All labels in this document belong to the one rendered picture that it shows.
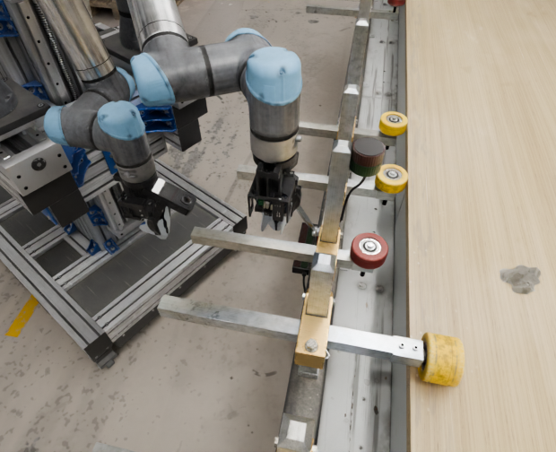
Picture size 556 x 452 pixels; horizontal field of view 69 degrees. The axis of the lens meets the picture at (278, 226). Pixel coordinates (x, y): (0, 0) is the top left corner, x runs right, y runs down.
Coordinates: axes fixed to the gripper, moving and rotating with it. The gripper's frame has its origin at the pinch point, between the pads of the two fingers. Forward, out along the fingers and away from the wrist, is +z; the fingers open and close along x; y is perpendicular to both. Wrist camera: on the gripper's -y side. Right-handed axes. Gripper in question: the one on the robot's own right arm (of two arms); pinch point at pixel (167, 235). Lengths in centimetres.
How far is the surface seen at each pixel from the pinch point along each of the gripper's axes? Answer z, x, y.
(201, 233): -3.2, 0.2, -9.5
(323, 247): -4.4, -0.7, -38.6
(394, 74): 21, -132, -57
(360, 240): -8.0, -1.4, -46.3
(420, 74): -7, -80, -61
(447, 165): -7, -33, -67
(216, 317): -13.3, 25.7, -22.5
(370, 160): -30, -2, -45
